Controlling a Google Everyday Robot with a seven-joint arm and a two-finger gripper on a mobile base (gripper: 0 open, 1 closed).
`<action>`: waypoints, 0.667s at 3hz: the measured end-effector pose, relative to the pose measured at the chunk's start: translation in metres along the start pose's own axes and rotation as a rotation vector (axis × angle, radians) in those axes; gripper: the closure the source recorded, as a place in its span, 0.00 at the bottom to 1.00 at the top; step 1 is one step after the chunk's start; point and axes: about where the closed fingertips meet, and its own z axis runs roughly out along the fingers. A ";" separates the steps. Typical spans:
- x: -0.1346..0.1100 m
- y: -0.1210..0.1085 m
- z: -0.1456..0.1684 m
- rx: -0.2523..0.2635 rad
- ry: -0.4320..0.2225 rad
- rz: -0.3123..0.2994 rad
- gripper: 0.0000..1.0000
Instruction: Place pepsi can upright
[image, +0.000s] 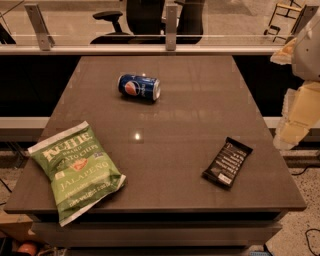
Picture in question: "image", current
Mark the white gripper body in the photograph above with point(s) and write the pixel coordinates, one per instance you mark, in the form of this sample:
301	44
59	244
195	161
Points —
308	53

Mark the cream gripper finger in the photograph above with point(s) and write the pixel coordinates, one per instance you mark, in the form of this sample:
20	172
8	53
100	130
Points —
300	112
284	55

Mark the blue pepsi can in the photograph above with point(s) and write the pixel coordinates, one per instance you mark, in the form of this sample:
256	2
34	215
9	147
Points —
139	86

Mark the yellow black cart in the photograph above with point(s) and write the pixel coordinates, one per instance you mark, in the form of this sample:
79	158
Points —
284	19

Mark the black snack bar wrapper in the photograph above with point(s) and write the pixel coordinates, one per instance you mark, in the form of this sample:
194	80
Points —
227	164

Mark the black office chair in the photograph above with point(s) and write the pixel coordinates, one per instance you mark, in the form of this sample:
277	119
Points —
148	26

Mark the green jalapeno chips bag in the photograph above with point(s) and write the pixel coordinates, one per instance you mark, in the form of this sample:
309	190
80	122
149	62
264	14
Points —
80	172

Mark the orange object under table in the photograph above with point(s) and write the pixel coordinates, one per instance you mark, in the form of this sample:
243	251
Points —
29	248

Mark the right metal rail bracket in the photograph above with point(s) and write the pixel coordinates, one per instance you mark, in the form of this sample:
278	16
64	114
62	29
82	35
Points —
306	15

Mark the metal rail bracket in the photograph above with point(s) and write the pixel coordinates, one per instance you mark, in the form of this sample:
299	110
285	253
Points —
171	18
306	15
45	40

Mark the middle metal rail bracket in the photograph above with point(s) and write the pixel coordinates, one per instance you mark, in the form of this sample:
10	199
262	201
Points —
171	18

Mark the left metal rail bracket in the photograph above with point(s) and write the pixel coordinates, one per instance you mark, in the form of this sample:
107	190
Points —
45	40

